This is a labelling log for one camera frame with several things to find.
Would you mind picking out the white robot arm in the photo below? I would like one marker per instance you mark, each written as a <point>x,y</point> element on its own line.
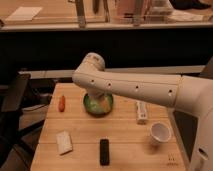
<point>191,95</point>

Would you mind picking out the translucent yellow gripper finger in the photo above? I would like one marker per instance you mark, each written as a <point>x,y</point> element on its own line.
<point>105,105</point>

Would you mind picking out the small orange pepper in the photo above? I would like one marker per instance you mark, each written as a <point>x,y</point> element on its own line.
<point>61,105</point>

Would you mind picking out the white paper cup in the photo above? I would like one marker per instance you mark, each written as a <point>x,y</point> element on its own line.
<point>159,133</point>

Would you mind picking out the white tube bottle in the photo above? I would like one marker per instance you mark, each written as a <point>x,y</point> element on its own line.
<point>142,115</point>

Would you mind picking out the green ceramic bowl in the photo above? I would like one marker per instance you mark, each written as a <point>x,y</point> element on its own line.
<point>93,107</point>

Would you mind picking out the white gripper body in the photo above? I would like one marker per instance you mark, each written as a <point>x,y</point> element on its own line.
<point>96,95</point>

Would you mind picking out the black remote control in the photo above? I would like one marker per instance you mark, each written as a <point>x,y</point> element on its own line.
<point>104,152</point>

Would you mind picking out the white paper sheet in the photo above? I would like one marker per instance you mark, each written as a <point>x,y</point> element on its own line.
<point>22,13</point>

